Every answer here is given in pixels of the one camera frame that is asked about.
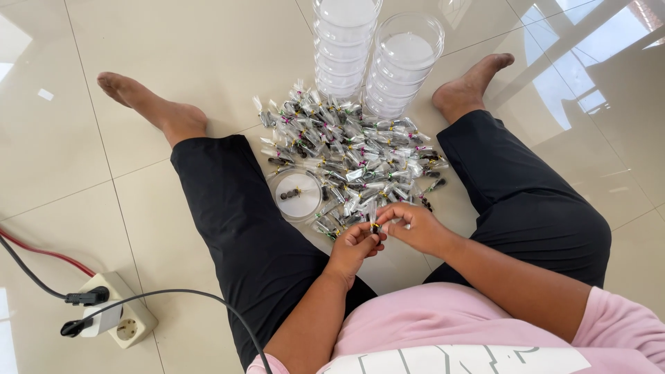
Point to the clear dark sweet packet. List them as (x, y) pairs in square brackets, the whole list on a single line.
[(374, 221)]

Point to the white charger adapter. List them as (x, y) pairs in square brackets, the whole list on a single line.
[(104, 319)]

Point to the person's left hand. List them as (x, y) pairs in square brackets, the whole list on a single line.
[(347, 254)]

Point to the stack of clear round containers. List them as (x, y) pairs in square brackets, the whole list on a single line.
[(343, 52), (400, 72)]

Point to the open clear round container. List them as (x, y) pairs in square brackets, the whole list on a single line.
[(304, 205)]

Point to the person's pink shirt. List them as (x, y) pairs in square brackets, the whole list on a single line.
[(441, 327)]

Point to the dark sweet packet with tie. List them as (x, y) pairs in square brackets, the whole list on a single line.
[(290, 194)]

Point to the person's right fingers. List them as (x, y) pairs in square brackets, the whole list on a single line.
[(396, 218)]

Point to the white power strip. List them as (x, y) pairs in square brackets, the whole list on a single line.
[(137, 317)]

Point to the person's right foot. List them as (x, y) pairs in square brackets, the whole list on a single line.
[(465, 88)]

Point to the pile of clear wrapped sweets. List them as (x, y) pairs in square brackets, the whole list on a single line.
[(358, 150)]

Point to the person's left foot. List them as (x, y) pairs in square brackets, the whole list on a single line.
[(166, 114)]

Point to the person's foot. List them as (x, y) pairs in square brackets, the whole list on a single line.
[(166, 114), (465, 88)]

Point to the person's black trousers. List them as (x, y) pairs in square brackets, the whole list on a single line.
[(244, 233)]

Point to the person's right hand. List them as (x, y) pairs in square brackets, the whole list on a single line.
[(423, 231)]

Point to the person's left fingers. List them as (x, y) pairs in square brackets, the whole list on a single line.
[(373, 244)]

